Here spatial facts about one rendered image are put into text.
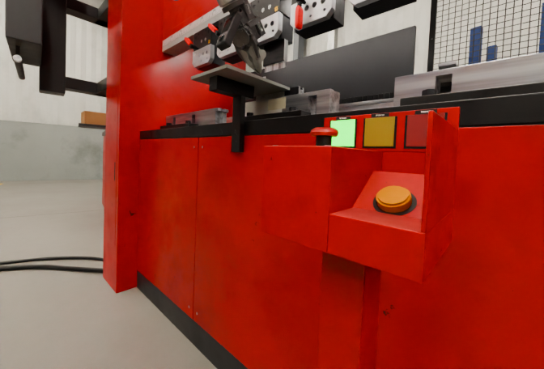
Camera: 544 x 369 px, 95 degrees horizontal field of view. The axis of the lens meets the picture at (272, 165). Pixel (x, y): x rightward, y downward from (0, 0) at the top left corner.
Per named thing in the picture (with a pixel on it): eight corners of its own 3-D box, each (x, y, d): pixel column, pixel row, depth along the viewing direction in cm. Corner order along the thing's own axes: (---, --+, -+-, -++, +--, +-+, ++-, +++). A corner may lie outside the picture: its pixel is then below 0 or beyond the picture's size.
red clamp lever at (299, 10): (292, 27, 75) (294, -6, 75) (300, 32, 78) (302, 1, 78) (297, 25, 74) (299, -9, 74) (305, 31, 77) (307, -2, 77)
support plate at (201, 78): (190, 79, 77) (190, 76, 77) (252, 97, 97) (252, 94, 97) (227, 67, 65) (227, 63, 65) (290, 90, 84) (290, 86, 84)
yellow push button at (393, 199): (374, 215, 31) (371, 202, 30) (384, 196, 33) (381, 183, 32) (408, 222, 28) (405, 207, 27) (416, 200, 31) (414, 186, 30)
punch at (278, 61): (262, 72, 94) (263, 46, 94) (266, 73, 96) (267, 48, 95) (283, 66, 87) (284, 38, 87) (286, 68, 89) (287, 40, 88)
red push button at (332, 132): (303, 151, 36) (304, 126, 36) (318, 153, 39) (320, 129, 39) (328, 152, 34) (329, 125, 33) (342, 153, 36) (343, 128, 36)
